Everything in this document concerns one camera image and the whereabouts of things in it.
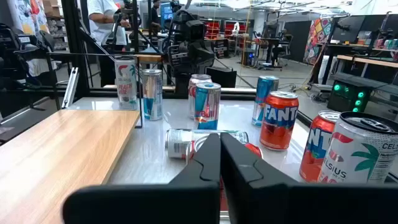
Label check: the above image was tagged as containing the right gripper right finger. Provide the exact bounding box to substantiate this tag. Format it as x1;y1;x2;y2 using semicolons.
221;133;398;224

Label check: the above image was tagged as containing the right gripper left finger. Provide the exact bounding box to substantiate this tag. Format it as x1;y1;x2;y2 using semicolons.
63;133;221;224

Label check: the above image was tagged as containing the Celsius can with black lid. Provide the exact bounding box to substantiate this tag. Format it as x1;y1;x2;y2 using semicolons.
317;111;398;185
164;128;249;160
188;73;213;120

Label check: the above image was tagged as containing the blue silver Red Bull can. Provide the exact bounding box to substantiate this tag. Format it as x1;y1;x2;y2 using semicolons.
141;68;164;121
251;75;280;128
194;82;222;131

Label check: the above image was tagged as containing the Celsius can with silver lid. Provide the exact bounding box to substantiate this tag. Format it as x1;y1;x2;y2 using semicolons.
114;56;139;111

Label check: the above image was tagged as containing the wooden shelf with black legs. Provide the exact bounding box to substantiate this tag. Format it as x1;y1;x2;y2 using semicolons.
0;52;144;224

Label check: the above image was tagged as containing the computer tower with green lights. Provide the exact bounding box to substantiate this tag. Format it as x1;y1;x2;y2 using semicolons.
326;73;376;113

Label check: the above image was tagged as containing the black box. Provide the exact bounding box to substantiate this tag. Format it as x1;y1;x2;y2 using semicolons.
205;66;238;89

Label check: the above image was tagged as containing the black office chair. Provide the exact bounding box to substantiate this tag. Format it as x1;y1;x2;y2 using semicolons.
276;32;295;68

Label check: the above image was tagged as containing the wooden desk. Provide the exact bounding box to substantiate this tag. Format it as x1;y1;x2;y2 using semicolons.
336;54;398;78

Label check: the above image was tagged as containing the colourful patterned panel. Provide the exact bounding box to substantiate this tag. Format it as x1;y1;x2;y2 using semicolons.
303;17;333;66

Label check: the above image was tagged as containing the red storage rack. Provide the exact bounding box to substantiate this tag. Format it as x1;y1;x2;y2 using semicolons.
203;19;221;40
223;20;248;38

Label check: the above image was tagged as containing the black monitor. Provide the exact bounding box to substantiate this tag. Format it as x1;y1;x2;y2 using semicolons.
331;14;367;44

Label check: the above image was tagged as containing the person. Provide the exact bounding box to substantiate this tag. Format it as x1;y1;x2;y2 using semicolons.
149;0;162;34
86;0;132;88

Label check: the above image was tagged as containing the monitor with blue screen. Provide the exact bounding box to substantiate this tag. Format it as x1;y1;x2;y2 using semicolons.
160;2;175;29

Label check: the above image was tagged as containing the black equipment with white label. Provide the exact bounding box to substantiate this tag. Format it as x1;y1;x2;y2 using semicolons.
0;23;58;94

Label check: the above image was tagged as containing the cardboard box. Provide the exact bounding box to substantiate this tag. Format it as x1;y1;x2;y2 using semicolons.
42;0;62;18

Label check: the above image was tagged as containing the colourful poster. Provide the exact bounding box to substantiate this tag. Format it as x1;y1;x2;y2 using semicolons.
7;0;50;35

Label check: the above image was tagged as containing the silver aluminium bracket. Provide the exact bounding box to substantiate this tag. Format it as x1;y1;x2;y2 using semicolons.
61;67;80;110

